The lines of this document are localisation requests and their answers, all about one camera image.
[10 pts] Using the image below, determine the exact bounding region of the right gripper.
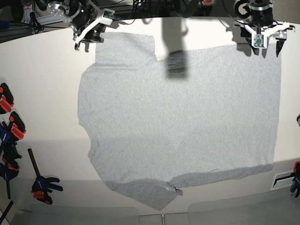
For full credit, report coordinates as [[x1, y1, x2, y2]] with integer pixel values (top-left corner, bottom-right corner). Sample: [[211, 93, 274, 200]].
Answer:
[[70, 14, 105, 53]]

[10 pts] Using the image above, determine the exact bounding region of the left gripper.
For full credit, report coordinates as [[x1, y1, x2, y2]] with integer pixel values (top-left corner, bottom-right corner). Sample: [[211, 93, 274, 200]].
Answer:
[[239, 20, 287, 40]]

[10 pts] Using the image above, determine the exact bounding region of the grey T-shirt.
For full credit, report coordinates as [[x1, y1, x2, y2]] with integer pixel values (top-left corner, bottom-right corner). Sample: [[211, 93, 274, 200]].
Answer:
[[78, 33, 281, 210]]

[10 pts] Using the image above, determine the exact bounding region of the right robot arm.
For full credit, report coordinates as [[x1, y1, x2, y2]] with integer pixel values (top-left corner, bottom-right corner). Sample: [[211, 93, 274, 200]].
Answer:
[[47, 0, 105, 52]]

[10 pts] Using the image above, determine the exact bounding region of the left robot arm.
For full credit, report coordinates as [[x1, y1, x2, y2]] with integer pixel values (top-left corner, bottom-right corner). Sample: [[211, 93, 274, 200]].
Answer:
[[234, 0, 290, 40]]

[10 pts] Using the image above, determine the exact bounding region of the orange black clamp upper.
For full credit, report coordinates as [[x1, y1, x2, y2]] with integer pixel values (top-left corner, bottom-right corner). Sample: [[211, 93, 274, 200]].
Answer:
[[0, 82, 14, 114]]

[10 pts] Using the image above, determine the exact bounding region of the orange black clamp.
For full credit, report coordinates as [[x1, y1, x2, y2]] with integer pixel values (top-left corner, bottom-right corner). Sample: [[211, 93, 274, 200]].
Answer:
[[0, 82, 14, 114], [8, 111, 26, 141]]

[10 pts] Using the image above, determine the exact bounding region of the orange black clamp lower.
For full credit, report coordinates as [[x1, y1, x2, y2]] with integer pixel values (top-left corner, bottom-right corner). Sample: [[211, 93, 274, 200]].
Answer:
[[8, 111, 26, 141]]

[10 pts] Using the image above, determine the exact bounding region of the blue black clamp left edge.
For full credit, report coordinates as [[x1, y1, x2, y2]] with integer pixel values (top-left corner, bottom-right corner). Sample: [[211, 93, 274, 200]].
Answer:
[[0, 121, 22, 200]]

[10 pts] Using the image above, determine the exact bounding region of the blue black bar clamp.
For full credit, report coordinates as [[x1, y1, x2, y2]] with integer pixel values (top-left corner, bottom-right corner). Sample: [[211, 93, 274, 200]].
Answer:
[[28, 149, 63, 205]]

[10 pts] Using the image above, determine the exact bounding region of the white label plate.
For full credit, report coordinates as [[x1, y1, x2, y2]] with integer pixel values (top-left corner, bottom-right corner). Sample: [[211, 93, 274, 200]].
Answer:
[[270, 171, 294, 191]]

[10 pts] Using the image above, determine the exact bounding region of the blue clamp right edge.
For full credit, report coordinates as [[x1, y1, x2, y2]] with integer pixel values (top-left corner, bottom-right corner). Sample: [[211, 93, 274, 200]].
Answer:
[[290, 161, 300, 198]]

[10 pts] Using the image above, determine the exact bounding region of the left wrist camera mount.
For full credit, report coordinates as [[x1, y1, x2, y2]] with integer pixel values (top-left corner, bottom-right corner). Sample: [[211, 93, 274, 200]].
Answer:
[[235, 21, 295, 49]]

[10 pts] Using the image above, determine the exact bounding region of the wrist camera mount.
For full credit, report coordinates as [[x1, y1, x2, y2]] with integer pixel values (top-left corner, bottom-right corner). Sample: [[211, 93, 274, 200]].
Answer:
[[74, 8, 115, 44], [235, 21, 295, 49]]

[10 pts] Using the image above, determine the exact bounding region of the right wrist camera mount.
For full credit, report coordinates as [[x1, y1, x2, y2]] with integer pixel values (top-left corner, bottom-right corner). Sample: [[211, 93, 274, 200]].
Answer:
[[74, 8, 115, 44]]

